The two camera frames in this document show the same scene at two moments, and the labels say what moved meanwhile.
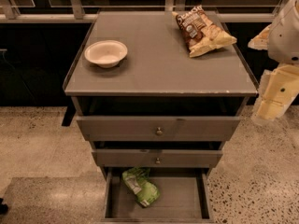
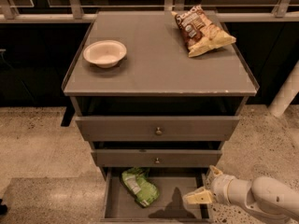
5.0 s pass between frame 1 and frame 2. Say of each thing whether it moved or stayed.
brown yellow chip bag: stayed
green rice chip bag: stayed
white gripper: moved
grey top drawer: stayed
